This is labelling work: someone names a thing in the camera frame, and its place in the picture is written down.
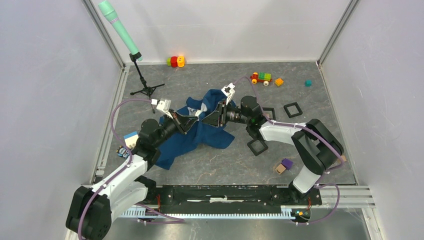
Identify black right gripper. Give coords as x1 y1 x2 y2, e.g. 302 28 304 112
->
201 99 250 128

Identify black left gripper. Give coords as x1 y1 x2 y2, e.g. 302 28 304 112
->
153 108 198 148

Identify blue Mickey Mouse t-shirt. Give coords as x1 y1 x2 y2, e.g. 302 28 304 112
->
155 89 235 170

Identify black square frame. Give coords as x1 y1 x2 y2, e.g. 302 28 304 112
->
246 139 269 157
262 107 276 121
283 102 303 119

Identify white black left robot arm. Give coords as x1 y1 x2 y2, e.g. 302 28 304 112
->
65 110 199 240

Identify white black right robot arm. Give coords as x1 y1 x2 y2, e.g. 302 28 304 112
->
201 95 344 204

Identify black tripod microphone stand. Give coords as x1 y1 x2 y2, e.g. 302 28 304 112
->
129 52 165 100

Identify blue white block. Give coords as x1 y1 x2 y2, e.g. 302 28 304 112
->
123 131 139 150

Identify red green orange toy blocks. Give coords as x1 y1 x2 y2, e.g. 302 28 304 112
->
166 55 186 68

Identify colourful toy block train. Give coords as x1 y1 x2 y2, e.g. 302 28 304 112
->
249 72 273 86

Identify blue patterned toy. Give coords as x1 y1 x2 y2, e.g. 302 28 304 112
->
116 146 131 159

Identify orange toy brick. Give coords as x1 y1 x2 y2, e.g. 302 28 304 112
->
274 78 284 87

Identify tan wooden cube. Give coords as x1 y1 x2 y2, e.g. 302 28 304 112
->
274 163 286 175

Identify purple cube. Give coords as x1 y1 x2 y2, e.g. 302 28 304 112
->
281 158 293 170

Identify teal small cube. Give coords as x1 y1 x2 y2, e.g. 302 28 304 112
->
304 79 313 87

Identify mint green microphone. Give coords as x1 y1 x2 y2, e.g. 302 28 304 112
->
98 0 143 62

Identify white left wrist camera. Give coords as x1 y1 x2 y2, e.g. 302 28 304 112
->
151 98 173 119

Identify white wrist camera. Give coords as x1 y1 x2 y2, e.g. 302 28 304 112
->
151 98 173 119
221 82 236 105

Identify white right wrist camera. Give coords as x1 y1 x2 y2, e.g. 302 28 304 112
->
221 82 236 105

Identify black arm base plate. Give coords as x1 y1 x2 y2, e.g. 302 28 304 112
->
140 184 323 214

